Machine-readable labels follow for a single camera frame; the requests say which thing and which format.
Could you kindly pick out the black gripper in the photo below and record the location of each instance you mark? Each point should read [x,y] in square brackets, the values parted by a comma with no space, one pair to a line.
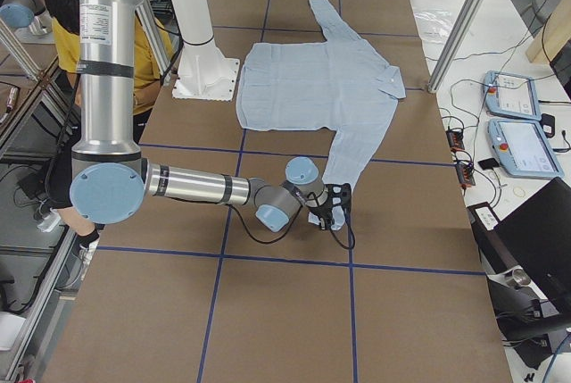
[322,214]

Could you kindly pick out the light blue button shirt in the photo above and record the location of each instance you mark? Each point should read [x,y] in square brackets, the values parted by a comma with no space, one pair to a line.
[342,84]

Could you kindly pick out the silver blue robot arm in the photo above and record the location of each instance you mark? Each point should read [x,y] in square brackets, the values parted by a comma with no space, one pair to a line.
[26,14]
[275,206]

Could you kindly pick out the orange circuit board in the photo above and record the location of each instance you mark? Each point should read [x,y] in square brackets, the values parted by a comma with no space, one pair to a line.
[465,174]
[455,140]

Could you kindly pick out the black box with label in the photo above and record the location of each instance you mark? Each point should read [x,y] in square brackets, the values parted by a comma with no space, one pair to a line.
[483,219]

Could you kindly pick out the yellow rubber band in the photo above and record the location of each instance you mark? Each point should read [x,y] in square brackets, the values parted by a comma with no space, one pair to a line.
[518,191]

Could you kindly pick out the metal cup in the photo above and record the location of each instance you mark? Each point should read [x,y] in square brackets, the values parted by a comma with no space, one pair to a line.
[517,278]

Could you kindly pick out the near blue teach pendant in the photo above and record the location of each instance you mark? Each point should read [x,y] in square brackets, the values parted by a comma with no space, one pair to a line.
[522,149]

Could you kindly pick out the blue teach pendant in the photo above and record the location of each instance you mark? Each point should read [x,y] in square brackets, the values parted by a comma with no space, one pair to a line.
[522,149]
[511,95]

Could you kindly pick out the black monitor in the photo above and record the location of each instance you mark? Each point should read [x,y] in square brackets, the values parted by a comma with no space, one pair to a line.
[536,236]

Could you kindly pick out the far blue teach pendant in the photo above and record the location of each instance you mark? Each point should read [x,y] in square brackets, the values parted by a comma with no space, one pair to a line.
[511,95]

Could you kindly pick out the clear plastic bag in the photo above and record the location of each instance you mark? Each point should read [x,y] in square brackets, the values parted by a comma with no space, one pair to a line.
[434,25]

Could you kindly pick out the person in yellow shirt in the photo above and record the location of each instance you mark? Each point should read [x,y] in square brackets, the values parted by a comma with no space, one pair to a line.
[102,46]

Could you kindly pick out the white camera pillar with base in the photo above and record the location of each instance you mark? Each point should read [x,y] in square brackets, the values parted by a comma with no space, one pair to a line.
[203,71]

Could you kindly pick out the aluminium frame post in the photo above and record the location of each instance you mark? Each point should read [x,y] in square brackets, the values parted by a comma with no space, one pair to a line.
[459,30]

